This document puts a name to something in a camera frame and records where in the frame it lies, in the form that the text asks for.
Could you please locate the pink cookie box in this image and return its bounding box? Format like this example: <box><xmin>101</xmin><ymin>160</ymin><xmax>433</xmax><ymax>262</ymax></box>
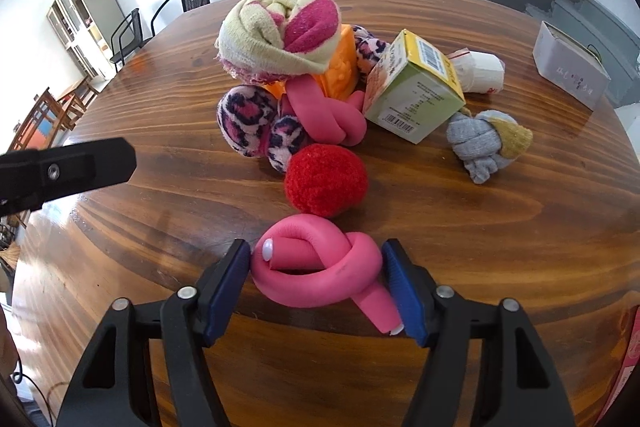
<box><xmin>594</xmin><ymin>303</ymin><xmax>640</xmax><ymax>427</ymax></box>

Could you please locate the yellow green carton box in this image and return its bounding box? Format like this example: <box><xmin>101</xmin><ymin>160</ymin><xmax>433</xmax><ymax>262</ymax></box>
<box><xmin>363</xmin><ymin>29</ymin><xmax>467</xmax><ymax>144</ymax></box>

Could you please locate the grey yellow sock ball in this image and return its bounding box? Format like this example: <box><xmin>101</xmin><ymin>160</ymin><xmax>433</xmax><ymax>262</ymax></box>
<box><xmin>446</xmin><ymin>109</ymin><xmax>535</xmax><ymax>184</ymax></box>

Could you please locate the leopard print sock ball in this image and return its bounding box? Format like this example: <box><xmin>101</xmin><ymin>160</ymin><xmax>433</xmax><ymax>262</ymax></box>
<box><xmin>352</xmin><ymin>25</ymin><xmax>389</xmax><ymax>76</ymax></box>
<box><xmin>216</xmin><ymin>84</ymin><xmax>309</xmax><ymax>174</ymax></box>

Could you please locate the grey staircase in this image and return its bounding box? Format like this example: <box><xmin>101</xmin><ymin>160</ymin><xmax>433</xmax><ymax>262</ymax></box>
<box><xmin>525</xmin><ymin>0</ymin><xmax>640</xmax><ymax>108</ymax></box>

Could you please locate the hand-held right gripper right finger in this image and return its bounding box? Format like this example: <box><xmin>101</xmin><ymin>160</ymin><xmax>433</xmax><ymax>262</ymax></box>
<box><xmin>381</xmin><ymin>238</ymin><xmax>584</xmax><ymax>427</ymax></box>

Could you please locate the wooden chair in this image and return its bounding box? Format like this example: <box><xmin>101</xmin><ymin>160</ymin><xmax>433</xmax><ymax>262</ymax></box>
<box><xmin>7</xmin><ymin>77</ymin><xmax>101</xmax><ymax>158</ymax></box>

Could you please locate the red pompom ball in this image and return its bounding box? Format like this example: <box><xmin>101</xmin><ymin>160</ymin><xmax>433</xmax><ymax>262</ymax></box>
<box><xmin>284</xmin><ymin>143</ymin><xmax>370</xmax><ymax>219</ymax></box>

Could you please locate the white roll in plastic bag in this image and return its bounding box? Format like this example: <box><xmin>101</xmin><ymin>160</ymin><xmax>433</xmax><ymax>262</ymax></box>
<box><xmin>446</xmin><ymin>49</ymin><xmax>506</xmax><ymax>96</ymax></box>

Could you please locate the grey cabinet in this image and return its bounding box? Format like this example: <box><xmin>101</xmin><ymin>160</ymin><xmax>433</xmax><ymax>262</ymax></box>
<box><xmin>47</xmin><ymin>0</ymin><xmax>126</xmax><ymax>80</ymax></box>

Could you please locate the cream pink rolled sock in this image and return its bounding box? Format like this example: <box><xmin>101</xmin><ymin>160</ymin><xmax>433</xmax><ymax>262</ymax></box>
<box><xmin>215</xmin><ymin>0</ymin><xmax>344</xmax><ymax>86</ymax></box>

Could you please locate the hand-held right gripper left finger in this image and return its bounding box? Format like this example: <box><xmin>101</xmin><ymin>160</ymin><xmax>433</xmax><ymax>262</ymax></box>
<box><xmin>55</xmin><ymin>238</ymin><xmax>252</xmax><ymax>427</ymax></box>

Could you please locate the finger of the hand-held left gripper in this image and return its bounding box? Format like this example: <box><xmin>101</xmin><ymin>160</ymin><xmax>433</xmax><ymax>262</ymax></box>
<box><xmin>0</xmin><ymin>137</ymin><xmax>138</xmax><ymax>218</ymax></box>

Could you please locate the pink foam twist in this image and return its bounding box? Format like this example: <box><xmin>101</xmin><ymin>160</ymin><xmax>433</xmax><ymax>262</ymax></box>
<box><xmin>284</xmin><ymin>74</ymin><xmax>367</xmax><ymax>146</ymax></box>
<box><xmin>249</xmin><ymin>213</ymin><xmax>404</xmax><ymax>336</ymax></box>

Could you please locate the white storage box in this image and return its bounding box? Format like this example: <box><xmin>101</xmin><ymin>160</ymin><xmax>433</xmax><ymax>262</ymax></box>
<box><xmin>532</xmin><ymin>20</ymin><xmax>612</xmax><ymax>111</ymax></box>

